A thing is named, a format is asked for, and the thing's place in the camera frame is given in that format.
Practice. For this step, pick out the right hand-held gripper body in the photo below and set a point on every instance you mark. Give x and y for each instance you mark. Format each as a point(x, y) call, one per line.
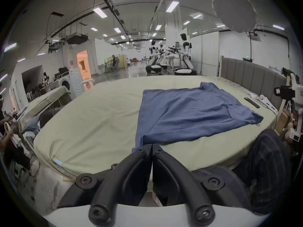
point(298, 96)

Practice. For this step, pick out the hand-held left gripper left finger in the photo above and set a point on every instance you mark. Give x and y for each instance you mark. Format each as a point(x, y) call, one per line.
point(123, 174)

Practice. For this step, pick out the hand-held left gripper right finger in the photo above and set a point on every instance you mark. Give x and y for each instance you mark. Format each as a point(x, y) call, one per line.
point(175, 176)

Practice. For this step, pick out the dark blue shirt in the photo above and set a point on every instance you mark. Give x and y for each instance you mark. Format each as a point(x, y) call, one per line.
point(189, 112)

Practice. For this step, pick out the white hand controller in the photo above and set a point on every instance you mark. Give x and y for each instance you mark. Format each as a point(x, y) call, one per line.
point(265, 101)

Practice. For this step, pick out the black phone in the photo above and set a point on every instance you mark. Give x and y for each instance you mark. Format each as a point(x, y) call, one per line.
point(251, 102)

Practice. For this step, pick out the grey padded headboard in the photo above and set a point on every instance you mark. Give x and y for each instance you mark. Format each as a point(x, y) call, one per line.
point(248, 74)

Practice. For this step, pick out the bed with pale green sheet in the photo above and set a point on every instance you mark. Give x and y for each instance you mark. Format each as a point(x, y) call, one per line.
point(94, 117)

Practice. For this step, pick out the person's legs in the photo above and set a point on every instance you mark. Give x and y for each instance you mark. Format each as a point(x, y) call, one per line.
point(267, 169)

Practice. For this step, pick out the white round stool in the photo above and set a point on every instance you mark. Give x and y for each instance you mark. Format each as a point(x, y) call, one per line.
point(88, 82)

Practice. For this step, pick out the white washing machine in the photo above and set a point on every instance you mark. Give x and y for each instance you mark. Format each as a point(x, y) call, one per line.
point(75, 81)

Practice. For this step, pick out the table with beige sheet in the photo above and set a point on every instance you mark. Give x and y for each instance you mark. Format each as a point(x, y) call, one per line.
point(45, 100)

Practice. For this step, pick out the white photo umbrella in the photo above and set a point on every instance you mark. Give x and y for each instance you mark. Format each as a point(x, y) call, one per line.
point(234, 9)

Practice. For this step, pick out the white humanoid robot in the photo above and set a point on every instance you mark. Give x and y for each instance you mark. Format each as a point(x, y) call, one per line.
point(185, 53)
point(162, 55)
point(153, 58)

